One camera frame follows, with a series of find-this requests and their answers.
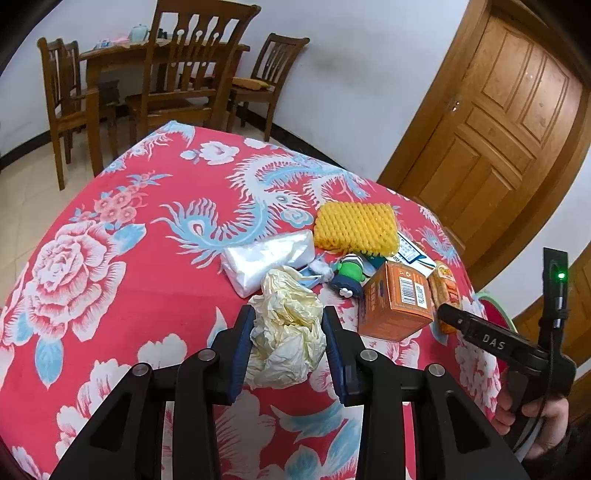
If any cream paper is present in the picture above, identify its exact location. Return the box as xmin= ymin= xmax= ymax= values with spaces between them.
xmin=244 ymin=265 xmax=328 ymax=389

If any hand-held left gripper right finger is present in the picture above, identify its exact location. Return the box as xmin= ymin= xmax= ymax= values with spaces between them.
xmin=322 ymin=305 xmax=532 ymax=480

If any orange snack packet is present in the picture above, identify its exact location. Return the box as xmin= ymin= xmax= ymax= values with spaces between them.
xmin=427 ymin=261 xmax=462 ymax=334

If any yellow foam fruit net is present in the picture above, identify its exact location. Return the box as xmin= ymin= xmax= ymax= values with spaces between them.
xmin=314 ymin=200 xmax=400 ymax=256

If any clear plastic bag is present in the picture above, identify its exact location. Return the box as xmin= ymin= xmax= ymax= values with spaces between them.
xmin=221 ymin=230 xmax=317 ymax=298

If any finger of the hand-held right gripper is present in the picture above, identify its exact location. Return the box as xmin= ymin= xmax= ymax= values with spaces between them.
xmin=436 ymin=302 xmax=469 ymax=337

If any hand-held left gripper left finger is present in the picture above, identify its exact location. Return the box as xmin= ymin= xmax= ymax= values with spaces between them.
xmin=48 ymin=305 xmax=257 ymax=480

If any orange cardboard box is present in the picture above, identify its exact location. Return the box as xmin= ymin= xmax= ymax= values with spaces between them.
xmin=358 ymin=261 xmax=435 ymax=342

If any green and blue toy figure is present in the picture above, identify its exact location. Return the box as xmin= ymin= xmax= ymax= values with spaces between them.
xmin=331 ymin=253 xmax=376 ymax=298

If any wooden dining table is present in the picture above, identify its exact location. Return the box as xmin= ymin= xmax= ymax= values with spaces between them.
xmin=78 ymin=39 xmax=251 ymax=118

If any red basin with green rim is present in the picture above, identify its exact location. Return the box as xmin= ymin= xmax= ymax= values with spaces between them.
xmin=473 ymin=290 xmax=518 ymax=337

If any red floral tablecloth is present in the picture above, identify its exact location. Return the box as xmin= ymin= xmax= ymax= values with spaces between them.
xmin=0 ymin=121 xmax=504 ymax=480

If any white and blue flat box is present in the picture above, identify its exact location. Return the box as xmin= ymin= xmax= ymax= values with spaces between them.
xmin=369 ymin=231 xmax=437 ymax=278

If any tall wooden chair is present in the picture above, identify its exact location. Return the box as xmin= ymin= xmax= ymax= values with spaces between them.
xmin=126 ymin=0 xmax=262 ymax=139

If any wooden chair with cushion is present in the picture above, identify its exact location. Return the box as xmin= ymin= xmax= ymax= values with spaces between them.
xmin=226 ymin=33 xmax=310 ymax=141

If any person's right hand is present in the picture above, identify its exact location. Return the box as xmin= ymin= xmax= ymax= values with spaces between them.
xmin=496 ymin=398 xmax=574 ymax=461

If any wooden door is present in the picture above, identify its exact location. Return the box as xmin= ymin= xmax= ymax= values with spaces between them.
xmin=376 ymin=0 xmax=591 ymax=287

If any white cotton wad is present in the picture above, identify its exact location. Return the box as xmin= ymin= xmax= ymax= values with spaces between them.
xmin=307 ymin=258 xmax=335 ymax=282

